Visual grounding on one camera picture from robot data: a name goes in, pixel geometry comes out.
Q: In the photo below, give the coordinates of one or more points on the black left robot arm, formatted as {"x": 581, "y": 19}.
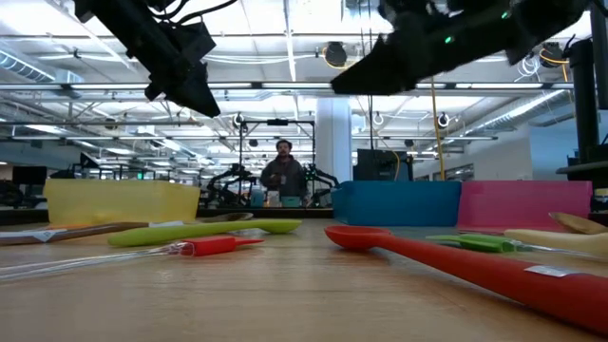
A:
{"x": 119, "y": 24}

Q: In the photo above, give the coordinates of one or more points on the black background rig frame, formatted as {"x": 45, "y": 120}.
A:
{"x": 278, "y": 122}

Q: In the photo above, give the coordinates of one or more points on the teal background tub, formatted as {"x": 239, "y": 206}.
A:
{"x": 290, "y": 202}

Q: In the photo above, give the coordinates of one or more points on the pink plastic bin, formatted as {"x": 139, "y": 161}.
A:
{"x": 522, "y": 204}

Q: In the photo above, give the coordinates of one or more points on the blue plastic bin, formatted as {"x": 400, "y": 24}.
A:
{"x": 394, "y": 204}

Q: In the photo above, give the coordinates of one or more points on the lime green silicone spoon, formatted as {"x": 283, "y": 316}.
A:
{"x": 190, "y": 232}

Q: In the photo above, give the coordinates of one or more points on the black side shelf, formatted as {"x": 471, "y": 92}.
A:
{"x": 584, "y": 173}

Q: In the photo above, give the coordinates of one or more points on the person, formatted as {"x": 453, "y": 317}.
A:
{"x": 285, "y": 178}

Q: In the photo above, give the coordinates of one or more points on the black background robot arm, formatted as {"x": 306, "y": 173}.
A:
{"x": 228, "y": 178}
{"x": 323, "y": 178}

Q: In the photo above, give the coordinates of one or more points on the black background cabinet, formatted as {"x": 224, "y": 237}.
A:
{"x": 380, "y": 166}

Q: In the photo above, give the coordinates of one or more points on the yellow plastic bin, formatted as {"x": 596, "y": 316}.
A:
{"x": 119, "y": 202}

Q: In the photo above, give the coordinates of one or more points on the black background monitor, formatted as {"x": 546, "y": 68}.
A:
{"x": 28, "y": 176}

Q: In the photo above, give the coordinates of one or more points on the silver ceiling air duct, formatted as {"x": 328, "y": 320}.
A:
{"x": 28, "y": 69}

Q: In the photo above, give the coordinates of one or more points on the red silicone spoon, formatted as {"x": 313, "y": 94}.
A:
{"x": 475, "y": 271}

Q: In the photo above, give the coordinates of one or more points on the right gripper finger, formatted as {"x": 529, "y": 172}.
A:
{"x": 380, "y": 76}

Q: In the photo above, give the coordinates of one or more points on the wooden spoon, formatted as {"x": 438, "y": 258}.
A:
{"x": 95, "y": 232}

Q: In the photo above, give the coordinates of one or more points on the black upright post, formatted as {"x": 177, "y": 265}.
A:
{"x": 584, "y": 95}

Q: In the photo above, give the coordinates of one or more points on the teal background jug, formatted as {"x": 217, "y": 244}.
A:
{"x": 256, "y": 198}

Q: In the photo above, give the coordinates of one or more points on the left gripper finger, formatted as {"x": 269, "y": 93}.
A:
{"x": 206, "y": 97}

